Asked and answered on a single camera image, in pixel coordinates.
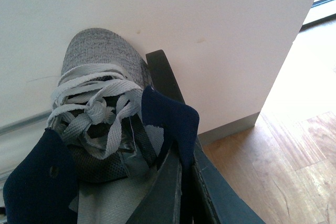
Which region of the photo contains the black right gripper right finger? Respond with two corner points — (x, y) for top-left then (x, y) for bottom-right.
(193, 141), (264, 223)

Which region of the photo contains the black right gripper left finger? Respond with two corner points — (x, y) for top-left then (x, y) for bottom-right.
(127, 144), (182, 223)

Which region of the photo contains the grey sneaker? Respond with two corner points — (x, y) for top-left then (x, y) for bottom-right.
(2, 27), (200, 224)

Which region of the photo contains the black metal shoe rack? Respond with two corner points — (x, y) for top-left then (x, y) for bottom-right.
(0, 49), (186, 177)

